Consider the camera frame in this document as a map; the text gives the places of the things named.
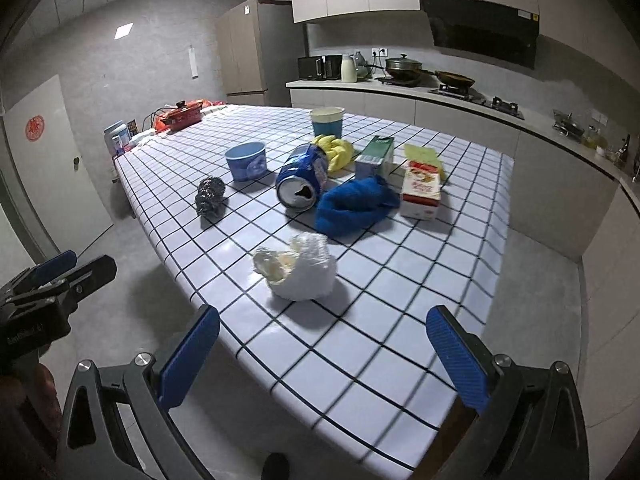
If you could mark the grey kitchen counter cabinets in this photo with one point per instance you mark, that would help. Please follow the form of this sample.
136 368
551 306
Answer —
550 200

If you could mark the red cooking pot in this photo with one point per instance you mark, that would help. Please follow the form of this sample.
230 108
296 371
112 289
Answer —
182 115

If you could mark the frying pan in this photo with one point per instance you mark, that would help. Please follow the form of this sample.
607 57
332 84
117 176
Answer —
455 79

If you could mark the white crumpled plastic bag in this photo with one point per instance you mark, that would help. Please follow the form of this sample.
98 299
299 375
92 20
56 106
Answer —
305 275

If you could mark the blue soda can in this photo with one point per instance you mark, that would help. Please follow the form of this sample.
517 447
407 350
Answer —
300 170

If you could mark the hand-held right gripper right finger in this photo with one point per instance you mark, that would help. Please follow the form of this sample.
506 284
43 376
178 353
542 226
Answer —
460 360

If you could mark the blue cup with cream rim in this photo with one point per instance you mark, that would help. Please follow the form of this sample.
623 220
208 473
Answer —
327 125

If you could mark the white jug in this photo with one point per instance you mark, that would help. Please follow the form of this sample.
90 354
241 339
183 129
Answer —
349 69

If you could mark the white wall switch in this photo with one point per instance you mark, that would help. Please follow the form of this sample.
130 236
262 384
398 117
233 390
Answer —
600 120

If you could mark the white and red carton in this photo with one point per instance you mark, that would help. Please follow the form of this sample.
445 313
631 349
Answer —
422 192

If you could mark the yellow green sponge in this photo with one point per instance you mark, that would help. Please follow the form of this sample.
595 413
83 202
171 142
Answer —
425 155

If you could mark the black gas stove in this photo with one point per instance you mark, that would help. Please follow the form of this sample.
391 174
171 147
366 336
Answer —
500 105

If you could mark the black microwave oven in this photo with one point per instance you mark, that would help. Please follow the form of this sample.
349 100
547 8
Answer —
320 67

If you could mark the blue cloth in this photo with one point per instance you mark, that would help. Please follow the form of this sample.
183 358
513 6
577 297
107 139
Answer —
350 207

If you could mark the yellow cloth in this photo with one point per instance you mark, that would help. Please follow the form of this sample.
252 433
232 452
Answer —
337 152

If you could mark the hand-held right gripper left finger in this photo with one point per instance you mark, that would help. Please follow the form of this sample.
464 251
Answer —
187 355

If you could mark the green and white carton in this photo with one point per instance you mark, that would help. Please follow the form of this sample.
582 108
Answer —
375 155

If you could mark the dark bottle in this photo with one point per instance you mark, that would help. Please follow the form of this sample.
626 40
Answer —
623 150

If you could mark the black range hood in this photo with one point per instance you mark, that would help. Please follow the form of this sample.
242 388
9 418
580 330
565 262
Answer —
480 30

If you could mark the small metal pot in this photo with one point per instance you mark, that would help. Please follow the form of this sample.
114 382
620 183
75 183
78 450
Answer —
567 125

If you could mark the grey kettle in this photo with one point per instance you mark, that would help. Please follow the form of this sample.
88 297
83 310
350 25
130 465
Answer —
361 62

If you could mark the white door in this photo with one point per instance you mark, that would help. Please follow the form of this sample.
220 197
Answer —
50 185

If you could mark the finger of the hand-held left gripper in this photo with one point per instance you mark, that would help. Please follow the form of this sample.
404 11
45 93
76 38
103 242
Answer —
55 263
90 272

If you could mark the white wall outlet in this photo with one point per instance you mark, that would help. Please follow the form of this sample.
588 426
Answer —
379 52

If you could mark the white wall strip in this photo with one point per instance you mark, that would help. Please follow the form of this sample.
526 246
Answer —
193 62

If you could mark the white plastic jar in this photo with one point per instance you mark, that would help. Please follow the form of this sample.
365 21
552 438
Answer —
117 135

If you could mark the blue paper bowl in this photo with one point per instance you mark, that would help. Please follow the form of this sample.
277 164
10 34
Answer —
245 165

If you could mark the beige refrigerator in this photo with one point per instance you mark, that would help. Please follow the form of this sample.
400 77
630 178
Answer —
250 55

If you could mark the wok with lid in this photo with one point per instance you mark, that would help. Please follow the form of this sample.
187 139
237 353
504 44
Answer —
402 65

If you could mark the yellow bottle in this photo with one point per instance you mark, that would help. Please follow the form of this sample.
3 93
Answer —
592 138

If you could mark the steel wool scrubber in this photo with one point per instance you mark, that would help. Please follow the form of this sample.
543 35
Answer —
210 197

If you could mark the small dark box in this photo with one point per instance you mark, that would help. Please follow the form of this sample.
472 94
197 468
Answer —
133 127

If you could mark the red round door decoration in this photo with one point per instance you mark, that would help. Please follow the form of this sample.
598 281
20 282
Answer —
35 128

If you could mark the person's left hand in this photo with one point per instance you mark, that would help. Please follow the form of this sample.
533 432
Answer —
25 400

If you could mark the square ceiling light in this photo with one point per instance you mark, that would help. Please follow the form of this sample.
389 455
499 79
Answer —
123 30

